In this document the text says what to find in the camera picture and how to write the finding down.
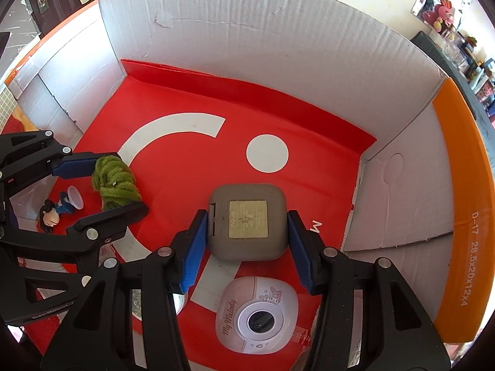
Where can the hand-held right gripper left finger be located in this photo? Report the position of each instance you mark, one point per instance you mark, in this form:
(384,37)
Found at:
(193,247)

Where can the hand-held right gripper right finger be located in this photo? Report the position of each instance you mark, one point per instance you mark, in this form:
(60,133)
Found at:
(299,251)

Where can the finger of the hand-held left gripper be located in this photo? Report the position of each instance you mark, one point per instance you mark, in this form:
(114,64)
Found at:
(116,216)
(73,165)

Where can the green knitted plush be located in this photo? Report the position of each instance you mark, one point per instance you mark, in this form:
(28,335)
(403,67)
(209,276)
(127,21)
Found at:
(116,181)

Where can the black haired doll figurine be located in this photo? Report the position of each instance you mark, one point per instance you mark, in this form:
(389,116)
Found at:
(50,220)

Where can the grey square case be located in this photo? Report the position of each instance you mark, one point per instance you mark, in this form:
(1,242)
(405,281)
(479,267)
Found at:
(247,191)

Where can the white round jar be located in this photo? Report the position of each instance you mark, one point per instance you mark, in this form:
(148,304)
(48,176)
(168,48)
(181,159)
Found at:
(137,305)

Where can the pink white round device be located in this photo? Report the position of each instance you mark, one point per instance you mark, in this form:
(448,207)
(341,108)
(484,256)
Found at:
(232,324)

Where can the orange cardboard box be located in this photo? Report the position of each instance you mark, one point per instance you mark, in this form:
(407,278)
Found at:
(270,46)

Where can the green grid cutting mat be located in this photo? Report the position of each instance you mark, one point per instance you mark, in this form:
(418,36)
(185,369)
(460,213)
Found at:
(7,104)

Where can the red printed sheet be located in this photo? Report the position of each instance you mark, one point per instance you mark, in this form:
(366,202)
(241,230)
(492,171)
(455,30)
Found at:
(174,96)

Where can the side table with dark cloth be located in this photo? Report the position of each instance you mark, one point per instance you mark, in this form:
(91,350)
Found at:
(481,104)

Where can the row of bottles and cups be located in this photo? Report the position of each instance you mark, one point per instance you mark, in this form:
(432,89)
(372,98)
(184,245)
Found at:
(464,58)

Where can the pink rabbit plush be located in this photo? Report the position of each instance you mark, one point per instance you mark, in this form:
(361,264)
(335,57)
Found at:
(439,11)

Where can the wall mirror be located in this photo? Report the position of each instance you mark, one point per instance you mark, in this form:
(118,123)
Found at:
(425,0)

